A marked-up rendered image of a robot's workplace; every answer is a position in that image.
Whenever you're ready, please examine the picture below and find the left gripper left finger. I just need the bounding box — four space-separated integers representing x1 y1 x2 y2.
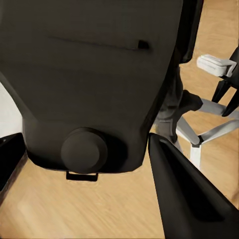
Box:
0 132 26 193

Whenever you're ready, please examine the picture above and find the camera tripod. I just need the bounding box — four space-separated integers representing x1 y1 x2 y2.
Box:
154 65 239 170

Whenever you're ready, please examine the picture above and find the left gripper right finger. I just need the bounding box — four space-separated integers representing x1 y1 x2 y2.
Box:
147 132 239 239

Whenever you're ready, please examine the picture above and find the digital camera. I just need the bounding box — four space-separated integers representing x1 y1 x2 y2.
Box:
0 0 204 181

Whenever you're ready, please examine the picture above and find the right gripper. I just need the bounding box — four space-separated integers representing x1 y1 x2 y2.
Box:
211 46 239 117

